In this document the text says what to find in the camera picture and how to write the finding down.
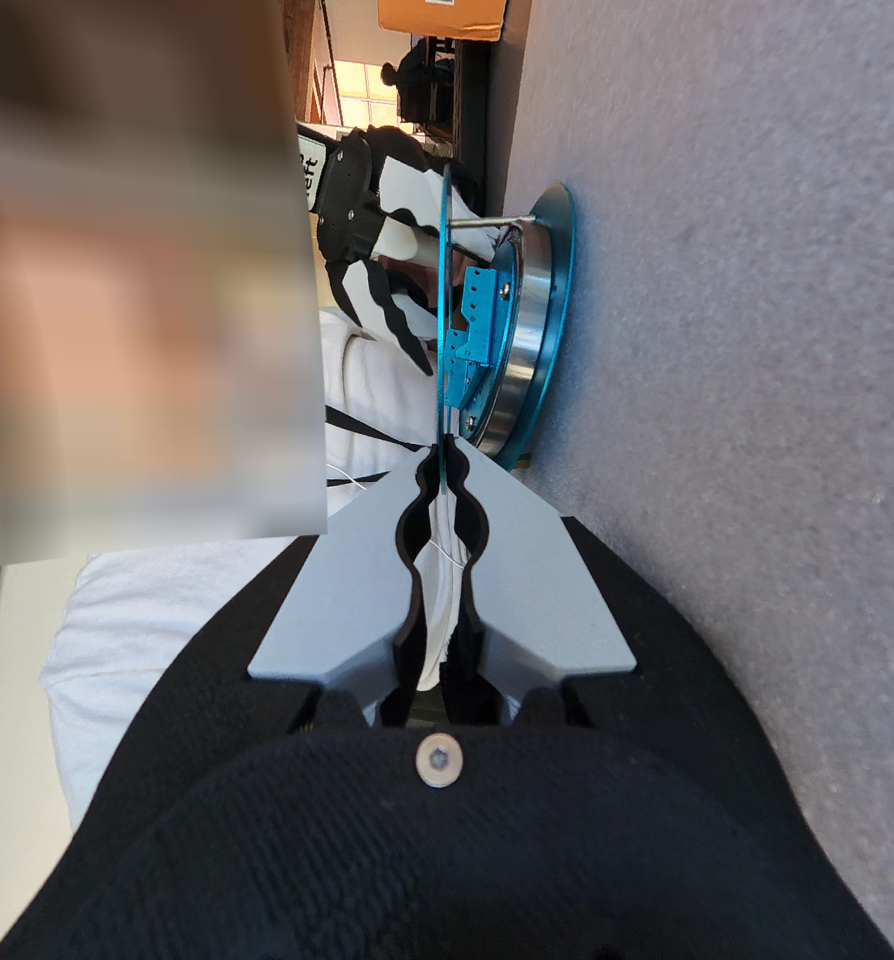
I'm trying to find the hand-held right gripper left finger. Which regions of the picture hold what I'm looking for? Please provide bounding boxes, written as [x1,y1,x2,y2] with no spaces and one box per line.
[246,444,442,727]

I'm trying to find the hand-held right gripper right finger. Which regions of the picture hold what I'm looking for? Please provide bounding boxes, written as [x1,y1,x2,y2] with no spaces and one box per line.
[444,437,638,727]

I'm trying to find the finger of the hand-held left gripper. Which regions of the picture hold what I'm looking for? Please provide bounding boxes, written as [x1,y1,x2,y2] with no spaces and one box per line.
[325,257,441,376]
[374,153,521,267]

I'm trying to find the blue metal turntable assembly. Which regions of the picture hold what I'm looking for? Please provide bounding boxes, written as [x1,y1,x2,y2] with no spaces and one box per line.
[433,163,577,496]

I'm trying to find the brown cardboard box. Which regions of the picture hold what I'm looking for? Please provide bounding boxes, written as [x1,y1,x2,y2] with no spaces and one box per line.
[378,0,508,42]

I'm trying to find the white foam sheet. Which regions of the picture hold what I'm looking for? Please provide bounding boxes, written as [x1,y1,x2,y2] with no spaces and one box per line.
[484,0,894,960]

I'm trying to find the black lanyard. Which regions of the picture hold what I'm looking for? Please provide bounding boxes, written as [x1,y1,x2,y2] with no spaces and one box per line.
[325,405,422,487]

